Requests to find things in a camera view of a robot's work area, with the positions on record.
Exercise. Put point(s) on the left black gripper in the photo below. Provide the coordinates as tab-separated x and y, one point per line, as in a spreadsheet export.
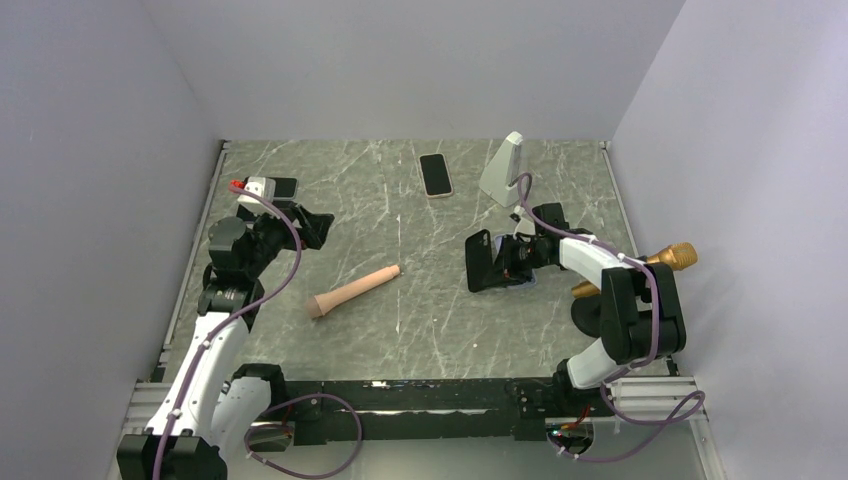
313	225

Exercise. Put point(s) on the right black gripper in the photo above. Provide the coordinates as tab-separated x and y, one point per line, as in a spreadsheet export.
506	271

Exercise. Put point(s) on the black phone dark case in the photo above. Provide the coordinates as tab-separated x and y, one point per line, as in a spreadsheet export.
479	251

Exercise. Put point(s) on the black smartphone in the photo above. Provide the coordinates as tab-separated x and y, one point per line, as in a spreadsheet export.
285	188

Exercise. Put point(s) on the lavender phone case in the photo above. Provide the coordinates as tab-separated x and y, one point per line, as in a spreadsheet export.
530	278

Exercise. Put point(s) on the purple smartphone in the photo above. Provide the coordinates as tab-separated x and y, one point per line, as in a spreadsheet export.
245	214

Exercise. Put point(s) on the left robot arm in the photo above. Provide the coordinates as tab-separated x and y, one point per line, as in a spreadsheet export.
202	422

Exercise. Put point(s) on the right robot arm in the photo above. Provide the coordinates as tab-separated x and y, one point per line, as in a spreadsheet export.
638	312

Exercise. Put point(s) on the pink microphone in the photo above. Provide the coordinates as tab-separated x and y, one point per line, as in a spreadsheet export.
319	305

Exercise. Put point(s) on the black microphone stand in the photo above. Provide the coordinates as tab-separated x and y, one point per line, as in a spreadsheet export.
586	315

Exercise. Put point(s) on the gold microphone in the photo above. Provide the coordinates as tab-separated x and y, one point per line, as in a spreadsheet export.
678	256

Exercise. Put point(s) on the black base bar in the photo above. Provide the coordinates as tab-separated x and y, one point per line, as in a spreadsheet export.
523	409

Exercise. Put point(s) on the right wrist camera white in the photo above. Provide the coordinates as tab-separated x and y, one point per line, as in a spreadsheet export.
524	224

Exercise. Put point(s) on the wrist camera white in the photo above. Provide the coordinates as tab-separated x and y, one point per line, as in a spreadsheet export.
254	192
524	224

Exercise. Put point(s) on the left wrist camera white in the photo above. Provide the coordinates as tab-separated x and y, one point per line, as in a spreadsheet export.
254	192

